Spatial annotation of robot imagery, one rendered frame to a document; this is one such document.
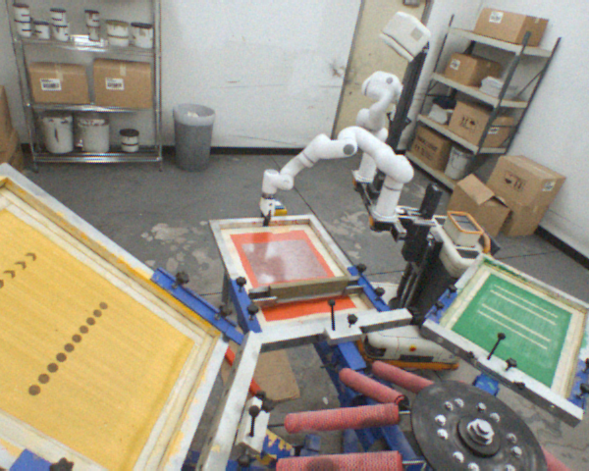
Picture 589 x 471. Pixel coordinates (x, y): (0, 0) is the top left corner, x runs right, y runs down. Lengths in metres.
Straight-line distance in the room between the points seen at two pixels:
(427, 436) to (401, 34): 1.58
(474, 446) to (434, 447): 0.09
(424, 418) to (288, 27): 4.64
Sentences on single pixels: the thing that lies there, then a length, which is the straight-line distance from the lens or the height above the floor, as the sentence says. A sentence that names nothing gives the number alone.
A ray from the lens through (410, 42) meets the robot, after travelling 2.04.
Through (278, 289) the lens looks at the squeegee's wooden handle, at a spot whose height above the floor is 1.05.
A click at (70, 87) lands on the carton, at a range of 4.55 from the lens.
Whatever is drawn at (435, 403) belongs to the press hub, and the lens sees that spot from 1.11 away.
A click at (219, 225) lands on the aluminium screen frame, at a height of 0.98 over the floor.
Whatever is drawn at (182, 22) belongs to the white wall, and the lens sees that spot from 4.91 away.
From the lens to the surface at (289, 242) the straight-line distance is 2.08.
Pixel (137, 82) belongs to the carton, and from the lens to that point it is 4.49.
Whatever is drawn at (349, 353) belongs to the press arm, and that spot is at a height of 1.04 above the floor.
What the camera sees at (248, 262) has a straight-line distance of 1.90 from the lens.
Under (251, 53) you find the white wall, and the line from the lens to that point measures 5.12.
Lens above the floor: 2.11
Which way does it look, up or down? 32 degrees down
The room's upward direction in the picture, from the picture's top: 11 degrees clockwise
